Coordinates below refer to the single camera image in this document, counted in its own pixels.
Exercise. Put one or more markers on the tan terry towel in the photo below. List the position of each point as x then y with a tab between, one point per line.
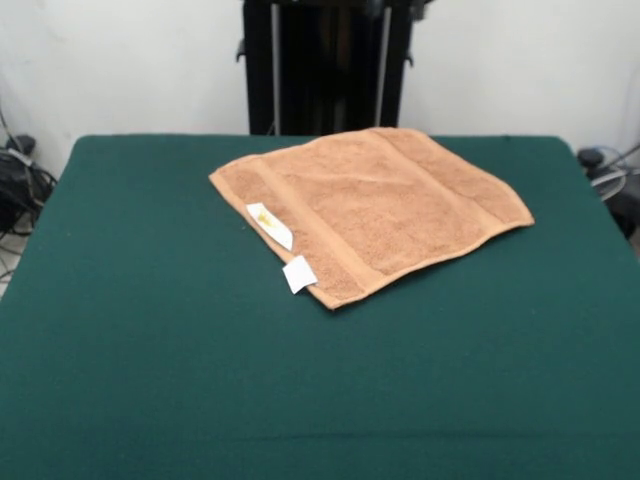
360	210

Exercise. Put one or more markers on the dark green table cloth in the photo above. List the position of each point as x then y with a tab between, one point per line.
150	350

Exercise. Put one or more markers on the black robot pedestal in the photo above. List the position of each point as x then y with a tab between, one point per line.
325	65

